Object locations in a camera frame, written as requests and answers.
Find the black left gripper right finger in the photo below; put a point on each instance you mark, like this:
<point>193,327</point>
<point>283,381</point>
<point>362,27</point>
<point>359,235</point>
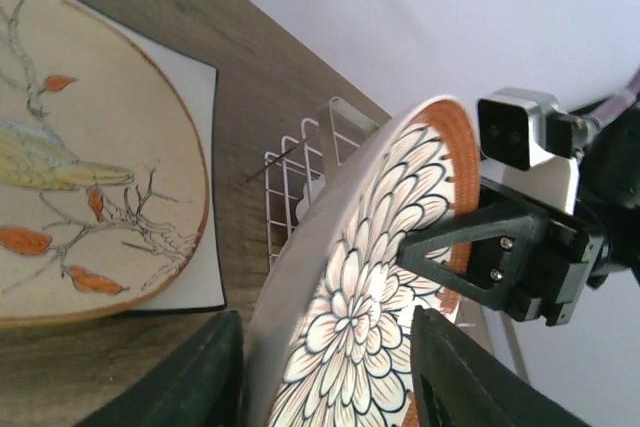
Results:
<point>458,383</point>

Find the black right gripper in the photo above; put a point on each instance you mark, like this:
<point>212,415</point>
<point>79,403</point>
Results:
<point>523,257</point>

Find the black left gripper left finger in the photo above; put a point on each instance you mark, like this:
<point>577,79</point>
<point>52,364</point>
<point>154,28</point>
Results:
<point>197,385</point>

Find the white scalloped bowl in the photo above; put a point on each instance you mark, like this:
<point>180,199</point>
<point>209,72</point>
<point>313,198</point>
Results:
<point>310,192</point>

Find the floral orange rimmed plate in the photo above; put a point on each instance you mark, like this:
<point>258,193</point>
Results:
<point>329,340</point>

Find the wire dish rack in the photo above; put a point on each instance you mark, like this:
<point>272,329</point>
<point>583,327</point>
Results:
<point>324,142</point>

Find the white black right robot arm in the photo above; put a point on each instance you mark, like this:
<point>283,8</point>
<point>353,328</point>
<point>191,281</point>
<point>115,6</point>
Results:
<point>605,140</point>

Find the square bird pattern plate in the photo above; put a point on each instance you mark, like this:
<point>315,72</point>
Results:
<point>106,182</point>

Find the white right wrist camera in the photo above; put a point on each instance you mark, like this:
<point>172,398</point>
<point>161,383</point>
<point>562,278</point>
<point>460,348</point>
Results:
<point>516,128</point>

